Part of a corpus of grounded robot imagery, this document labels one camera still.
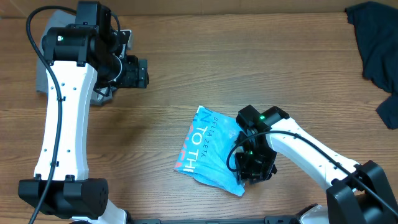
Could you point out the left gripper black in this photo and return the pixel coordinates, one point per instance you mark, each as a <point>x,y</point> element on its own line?
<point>135,76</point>

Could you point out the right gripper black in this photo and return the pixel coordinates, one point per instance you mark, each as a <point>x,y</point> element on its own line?
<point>249,175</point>

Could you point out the light blue printed t-shirt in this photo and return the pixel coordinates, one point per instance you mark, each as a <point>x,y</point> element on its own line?
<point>204,151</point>

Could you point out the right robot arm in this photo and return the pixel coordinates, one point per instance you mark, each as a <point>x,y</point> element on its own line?
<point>355,193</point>

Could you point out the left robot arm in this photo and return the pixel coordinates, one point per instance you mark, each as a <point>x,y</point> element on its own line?
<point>82,59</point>

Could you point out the folded black garment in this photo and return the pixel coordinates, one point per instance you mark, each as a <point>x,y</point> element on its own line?
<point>103,88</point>

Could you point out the folded grey garment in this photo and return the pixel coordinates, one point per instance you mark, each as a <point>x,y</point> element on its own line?
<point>61,19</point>

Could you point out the dark garment at right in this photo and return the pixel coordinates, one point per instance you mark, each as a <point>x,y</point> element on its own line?
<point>375,29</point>

